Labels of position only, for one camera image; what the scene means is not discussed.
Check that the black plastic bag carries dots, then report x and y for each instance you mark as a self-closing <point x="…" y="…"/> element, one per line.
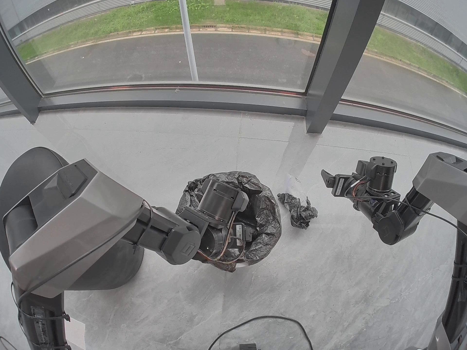
<point x="262" y="210"/>

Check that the white trash bin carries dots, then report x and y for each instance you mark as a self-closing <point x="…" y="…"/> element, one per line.
<point x="241" y="264"/>

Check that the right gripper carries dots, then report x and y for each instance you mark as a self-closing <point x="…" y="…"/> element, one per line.
<point x="350" y="186"/>

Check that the dark grey round chair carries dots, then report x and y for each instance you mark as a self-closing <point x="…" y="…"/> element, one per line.
<point x="25" y="181"/>

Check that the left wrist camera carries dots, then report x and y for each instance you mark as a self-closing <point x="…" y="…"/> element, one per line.
<point x="240" y="201"/>

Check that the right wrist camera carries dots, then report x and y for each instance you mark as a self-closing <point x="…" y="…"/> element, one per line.
<point x="362" y="168"/>

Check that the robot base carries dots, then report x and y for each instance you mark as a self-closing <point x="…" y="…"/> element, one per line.
<point x="250" y="346"/>

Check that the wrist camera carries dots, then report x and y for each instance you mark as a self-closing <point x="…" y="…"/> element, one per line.
<point x="240" y="201"/>
<point x="362" y="168"/>

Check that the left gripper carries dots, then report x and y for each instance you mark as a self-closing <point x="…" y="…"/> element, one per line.
<point x="222" y="242"/>

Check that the window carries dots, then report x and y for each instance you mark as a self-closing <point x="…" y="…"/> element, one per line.
<point x="339" y="49"/>

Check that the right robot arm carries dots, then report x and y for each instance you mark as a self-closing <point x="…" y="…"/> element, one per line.
<point x="430" y="181"/>

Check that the black plastic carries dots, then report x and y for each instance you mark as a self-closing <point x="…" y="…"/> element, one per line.
<point x="297" y="212"/>

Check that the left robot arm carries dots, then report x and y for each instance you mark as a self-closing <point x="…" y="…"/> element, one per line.
<point x="73" y="224"/>

